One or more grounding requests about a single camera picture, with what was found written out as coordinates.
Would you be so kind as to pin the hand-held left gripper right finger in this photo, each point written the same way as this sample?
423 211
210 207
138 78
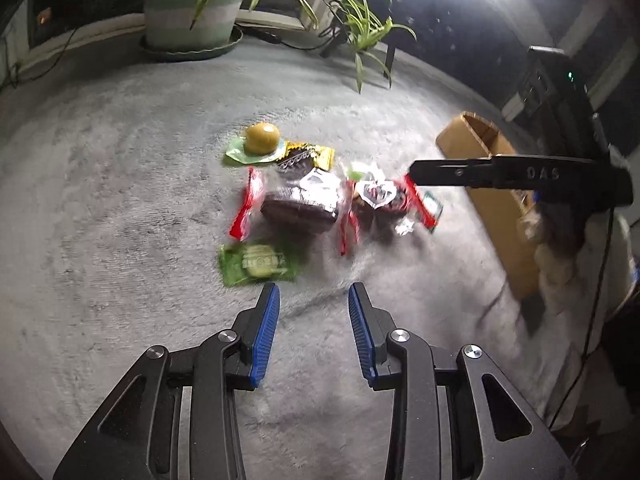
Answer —
362 335

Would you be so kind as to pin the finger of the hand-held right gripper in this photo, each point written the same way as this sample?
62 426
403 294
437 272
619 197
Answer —
450 172

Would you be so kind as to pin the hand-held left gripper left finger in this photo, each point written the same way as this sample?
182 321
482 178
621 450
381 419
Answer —
265 330

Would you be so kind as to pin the small green-white packet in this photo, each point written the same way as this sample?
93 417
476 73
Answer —
434 210

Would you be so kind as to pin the brown cardboard box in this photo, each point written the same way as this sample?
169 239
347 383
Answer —
500 220

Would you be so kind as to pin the red-wrapped dark round pastry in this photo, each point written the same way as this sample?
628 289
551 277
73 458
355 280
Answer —
380 197

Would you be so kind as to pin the pale green snack packet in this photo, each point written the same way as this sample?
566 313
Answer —
362 170

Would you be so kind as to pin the red-wrapped brown cake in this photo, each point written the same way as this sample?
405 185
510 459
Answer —
295 210

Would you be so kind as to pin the yellow snack packet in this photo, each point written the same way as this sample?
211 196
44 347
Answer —
320 156

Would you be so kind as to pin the round yellow pastry green wrapper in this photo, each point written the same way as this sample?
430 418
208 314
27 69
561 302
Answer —
261 139

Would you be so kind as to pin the person's right forearm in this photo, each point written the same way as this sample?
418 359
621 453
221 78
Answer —
550 260

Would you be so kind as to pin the small spider plant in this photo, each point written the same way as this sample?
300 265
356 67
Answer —
367 30

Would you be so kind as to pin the grey carpet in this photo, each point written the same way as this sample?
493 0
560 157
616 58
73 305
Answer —
100 210

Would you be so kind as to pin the black power adapter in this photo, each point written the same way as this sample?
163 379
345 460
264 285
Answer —
265 36

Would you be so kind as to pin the green plant saucer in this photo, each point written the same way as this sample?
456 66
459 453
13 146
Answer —
190 52

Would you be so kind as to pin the potted spider plant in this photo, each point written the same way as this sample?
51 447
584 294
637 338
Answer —
190 10

